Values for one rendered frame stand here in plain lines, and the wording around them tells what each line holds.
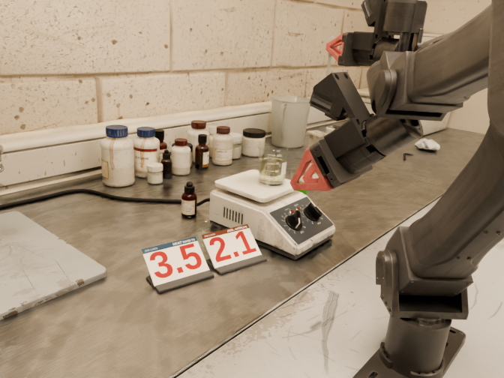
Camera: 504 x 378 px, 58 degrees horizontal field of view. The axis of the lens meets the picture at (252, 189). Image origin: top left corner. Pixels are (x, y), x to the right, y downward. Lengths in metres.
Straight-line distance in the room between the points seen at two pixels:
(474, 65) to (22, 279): 0.60
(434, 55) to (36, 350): 0.53
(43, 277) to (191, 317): 0.22
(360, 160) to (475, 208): 0.26
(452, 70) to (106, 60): 0.87
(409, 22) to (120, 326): 0.72
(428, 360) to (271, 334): 0.18
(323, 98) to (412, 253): 0.27
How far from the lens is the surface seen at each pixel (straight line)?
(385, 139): 0.60
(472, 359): 0.63
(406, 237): 0.50
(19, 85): 1.07
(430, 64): 0.49
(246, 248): 0.74
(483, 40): 0.41
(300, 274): 0.71
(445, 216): 0.44
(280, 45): 1.63
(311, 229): 0.78
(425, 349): 0.53
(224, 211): 0.81
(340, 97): 0.63
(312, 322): 0.62
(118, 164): 1.03
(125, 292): 0.66
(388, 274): 0.51
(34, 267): 0.73
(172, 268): 0.68
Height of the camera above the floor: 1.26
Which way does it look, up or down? 20 degrees down
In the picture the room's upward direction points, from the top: 4 degrees clockwise
